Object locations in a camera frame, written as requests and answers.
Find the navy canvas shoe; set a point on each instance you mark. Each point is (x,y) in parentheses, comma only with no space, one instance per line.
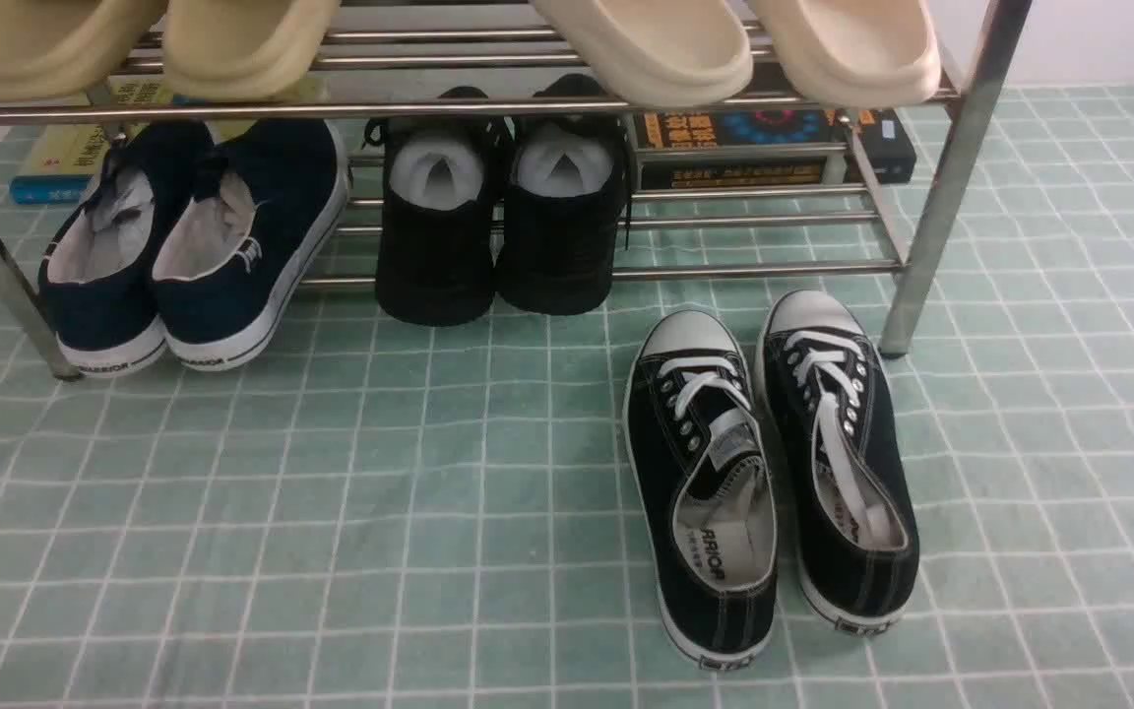
(261,207)
(94,279)

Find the silver metal shoe rack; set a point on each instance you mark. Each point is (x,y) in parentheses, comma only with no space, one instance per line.
(970,104)

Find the green checked floor cloth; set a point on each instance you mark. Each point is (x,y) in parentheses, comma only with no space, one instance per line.
(378,515)

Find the yellow and blue book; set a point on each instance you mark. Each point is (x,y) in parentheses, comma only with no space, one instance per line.
(64,159)

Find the black high-top shoe left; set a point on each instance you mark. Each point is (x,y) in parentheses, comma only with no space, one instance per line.
(442,176)

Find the black high-top shoe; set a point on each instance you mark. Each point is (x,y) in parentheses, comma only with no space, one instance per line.
(569,193)
(442,176)

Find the yellow-beige slipper far left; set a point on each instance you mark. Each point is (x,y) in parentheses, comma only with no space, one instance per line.
(54,49)

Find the yellow-beige slipper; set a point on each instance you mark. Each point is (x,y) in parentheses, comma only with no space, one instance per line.
(54,49)
(241,50)

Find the black white-laced sneaker left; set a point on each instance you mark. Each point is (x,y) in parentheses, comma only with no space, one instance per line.
(695,448)

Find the black white-laced sneaker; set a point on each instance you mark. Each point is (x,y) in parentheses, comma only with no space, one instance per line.
(821,384)
(695,448)

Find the black high-top shoe right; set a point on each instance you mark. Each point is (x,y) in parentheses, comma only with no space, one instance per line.
(569,193)

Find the black white-laced sneaker right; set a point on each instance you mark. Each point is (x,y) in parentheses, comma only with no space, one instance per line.
(821,384)

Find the cream slipper centre right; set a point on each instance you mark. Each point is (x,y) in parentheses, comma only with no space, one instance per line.
(658,54)

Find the cream slipper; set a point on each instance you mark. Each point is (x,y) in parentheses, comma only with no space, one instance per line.
(855,54)
(658,54)

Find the cream slipper far right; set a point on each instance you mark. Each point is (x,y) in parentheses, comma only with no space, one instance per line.
(855,54)

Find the black book with orange text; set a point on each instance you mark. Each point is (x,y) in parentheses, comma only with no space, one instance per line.
(751,148)

